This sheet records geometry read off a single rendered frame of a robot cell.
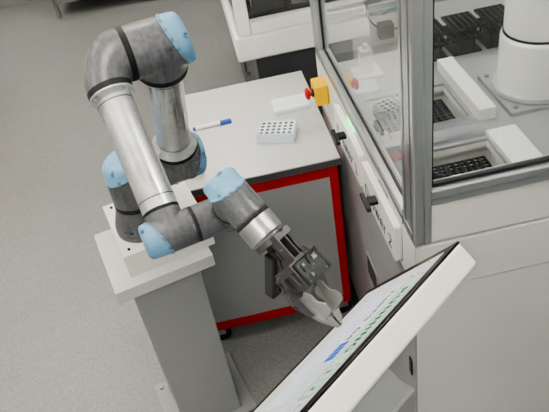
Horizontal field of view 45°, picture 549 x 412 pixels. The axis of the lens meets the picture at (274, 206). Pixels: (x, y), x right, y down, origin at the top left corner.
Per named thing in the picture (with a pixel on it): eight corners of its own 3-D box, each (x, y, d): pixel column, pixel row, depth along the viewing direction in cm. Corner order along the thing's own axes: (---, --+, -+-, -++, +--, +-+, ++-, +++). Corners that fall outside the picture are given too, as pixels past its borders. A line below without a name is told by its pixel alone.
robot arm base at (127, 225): (127, 251, 177) (118, 223, 171) (109, 221, 188) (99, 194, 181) (179, 226, 182) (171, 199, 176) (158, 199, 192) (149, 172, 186)
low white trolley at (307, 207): (208, 351, 254) (158, 196, 207) (196, 246, 303) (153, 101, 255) (356, 317, 257) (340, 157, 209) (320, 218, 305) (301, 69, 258)
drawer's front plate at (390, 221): (395, 262, 162) (394, 229, 155) (363, 193, 185) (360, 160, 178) (402, 261, 162) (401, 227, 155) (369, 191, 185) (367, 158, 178)
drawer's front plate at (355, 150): (360, 187, 187) (358, 155, 180) (336, 134, 209) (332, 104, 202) (367, 185, 187) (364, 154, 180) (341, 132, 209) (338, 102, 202)
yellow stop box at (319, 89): (314, 107, 219) (312, 88, 215) (310, 97, 225) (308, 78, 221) (330, 104, 220) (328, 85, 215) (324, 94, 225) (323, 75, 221)
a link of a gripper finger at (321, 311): (341, 330, 120) (307, 292, 120) (327, 338, 125) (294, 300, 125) (351, 320, 121) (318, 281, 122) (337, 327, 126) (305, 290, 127)
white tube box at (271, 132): (257, 144, 222) (256, 134, 219) (261, 130, 228) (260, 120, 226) (294, 142, 219) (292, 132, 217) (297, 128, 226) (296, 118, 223)
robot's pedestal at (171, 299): (179, 454, 222) (112, 298, 175) (154, 387, 244) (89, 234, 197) (261, 414, 229) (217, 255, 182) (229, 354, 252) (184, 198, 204)
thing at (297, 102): (274, 115, 234) (274, 111, 233) (270, 104, 241) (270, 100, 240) (310, 108, 235) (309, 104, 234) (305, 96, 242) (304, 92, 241)
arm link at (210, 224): (186, 212, 139) (189, 199, 129) (235, 192, 142) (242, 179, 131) (201, 246, 138) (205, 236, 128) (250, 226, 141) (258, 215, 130)
